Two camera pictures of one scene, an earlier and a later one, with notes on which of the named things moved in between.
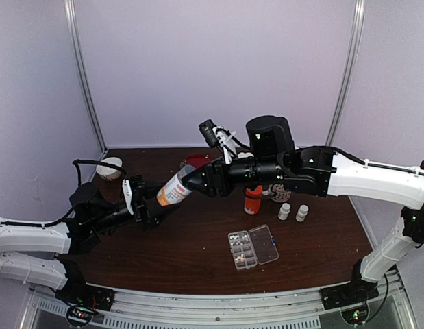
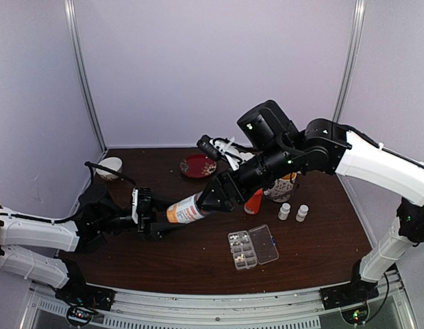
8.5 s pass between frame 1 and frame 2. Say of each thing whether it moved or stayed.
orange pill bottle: stayed
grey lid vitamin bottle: moved
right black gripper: moved
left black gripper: moved
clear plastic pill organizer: stayed
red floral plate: stayed
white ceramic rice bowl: stayed
